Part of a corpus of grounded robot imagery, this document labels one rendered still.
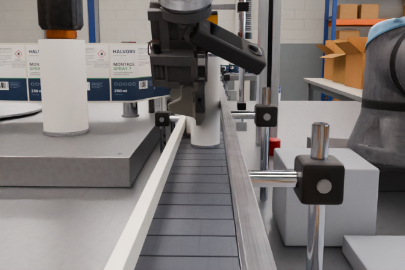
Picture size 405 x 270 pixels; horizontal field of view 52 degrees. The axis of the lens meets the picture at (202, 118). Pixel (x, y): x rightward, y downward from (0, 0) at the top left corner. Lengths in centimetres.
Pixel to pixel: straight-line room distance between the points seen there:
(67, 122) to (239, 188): 63
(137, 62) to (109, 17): 768
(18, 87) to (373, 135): 83
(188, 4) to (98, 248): 31
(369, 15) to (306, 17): 121
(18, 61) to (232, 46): 67
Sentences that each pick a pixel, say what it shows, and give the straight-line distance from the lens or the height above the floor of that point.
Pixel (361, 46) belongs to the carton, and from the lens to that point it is 350.
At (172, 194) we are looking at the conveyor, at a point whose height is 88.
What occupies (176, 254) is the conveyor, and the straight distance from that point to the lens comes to 36.
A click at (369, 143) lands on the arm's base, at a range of 74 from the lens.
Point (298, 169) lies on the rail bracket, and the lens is 30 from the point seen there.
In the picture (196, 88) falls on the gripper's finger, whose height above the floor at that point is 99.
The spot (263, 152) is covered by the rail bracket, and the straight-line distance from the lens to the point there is 60.
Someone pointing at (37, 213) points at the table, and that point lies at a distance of 62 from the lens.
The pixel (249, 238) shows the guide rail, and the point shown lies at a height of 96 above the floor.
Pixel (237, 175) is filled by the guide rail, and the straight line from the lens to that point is 29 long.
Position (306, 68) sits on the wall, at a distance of 858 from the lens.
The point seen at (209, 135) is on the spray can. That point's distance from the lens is 71.
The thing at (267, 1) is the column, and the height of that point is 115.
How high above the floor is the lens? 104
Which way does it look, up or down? 9 degrees down
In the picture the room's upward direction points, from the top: straight up
